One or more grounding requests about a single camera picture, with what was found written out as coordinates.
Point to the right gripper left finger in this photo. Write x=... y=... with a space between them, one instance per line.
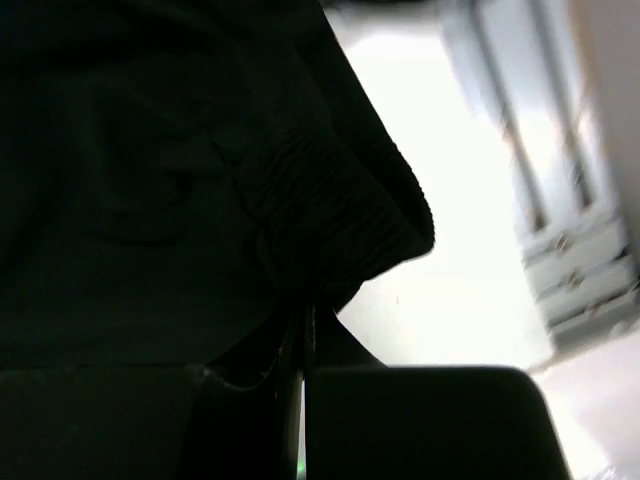
x=237 y=418

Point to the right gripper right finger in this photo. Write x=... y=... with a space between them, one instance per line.
x=433 y=422

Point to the black trousers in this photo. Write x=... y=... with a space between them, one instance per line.
x=174 y=171

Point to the aluminium rail right side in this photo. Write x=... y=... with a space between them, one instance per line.
x=519 y=68

